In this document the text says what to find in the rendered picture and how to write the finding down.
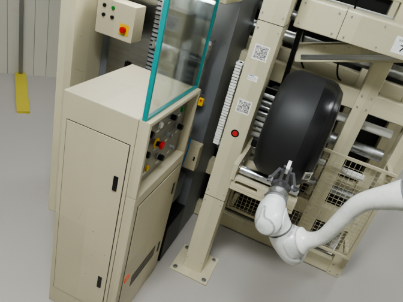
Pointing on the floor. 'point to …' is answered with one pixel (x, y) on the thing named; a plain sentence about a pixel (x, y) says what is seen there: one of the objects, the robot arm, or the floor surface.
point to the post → (283, 18)
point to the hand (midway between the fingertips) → (288, 167)
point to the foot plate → (177, 265)
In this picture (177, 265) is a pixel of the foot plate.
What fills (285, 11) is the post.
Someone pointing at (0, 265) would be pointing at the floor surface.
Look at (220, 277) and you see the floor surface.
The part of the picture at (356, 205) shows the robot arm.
